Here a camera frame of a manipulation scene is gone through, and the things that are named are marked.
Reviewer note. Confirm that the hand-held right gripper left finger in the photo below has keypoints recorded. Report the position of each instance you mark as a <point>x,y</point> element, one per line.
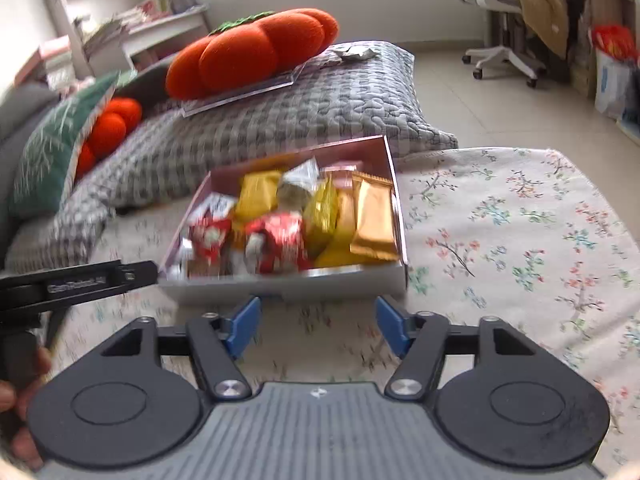
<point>245,325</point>

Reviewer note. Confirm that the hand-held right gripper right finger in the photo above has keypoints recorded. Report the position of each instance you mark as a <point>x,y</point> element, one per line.
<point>391,325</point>

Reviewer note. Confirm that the pink cardboard box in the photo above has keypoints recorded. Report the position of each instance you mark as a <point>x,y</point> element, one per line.
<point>280,287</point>

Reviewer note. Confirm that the silver grey wrapper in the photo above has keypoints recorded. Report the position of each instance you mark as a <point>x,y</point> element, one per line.
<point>180,260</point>

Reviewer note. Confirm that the orange snack packet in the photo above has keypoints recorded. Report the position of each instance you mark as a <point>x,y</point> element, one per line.
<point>372,215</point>

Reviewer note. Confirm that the person's left hand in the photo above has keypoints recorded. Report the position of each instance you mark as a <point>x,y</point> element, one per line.
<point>12,402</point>

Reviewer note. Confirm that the plain yellow snack packet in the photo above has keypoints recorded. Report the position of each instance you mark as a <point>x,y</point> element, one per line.
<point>257,192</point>

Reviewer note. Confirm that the green leaf print cushion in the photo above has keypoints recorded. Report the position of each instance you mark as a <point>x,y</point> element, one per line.
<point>50,150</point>

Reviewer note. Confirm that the floral tablecloth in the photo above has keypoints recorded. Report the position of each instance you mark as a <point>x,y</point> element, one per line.
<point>525,260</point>

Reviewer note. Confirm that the white green snack packet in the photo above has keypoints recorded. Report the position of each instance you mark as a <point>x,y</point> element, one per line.
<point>300,182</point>

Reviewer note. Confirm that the small orange pumpkin cushion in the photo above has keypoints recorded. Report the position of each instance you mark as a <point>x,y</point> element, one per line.
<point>107,130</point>

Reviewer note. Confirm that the grey sofa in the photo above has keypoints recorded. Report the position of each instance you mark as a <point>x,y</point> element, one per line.
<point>20,110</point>

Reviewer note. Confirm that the grey quilted pillow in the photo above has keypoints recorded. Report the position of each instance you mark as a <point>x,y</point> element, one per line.
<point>300,110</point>

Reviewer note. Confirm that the clear acrylic board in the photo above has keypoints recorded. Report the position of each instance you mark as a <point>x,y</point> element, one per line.
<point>240,97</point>

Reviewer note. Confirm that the pink books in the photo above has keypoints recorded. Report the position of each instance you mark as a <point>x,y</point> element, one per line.
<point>47,57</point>

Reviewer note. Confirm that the stack of magazines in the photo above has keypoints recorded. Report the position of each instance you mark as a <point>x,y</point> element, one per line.
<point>125,22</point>

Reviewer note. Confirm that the large orange pumpkin cushion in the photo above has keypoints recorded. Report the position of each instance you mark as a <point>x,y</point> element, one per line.
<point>250,55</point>

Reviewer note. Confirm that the silver foil packet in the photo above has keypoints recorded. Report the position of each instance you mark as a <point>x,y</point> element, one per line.
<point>355,52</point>

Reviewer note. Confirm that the white bookshelf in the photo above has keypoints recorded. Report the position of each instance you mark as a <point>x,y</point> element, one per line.
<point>165,25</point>

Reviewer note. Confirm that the white office chair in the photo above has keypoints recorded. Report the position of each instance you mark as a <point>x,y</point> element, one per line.
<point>505,55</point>

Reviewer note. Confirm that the white plastic bag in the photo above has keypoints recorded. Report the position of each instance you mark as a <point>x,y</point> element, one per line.
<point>612,85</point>

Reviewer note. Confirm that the beige blanket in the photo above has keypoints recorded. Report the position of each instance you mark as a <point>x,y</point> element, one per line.
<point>542,5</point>

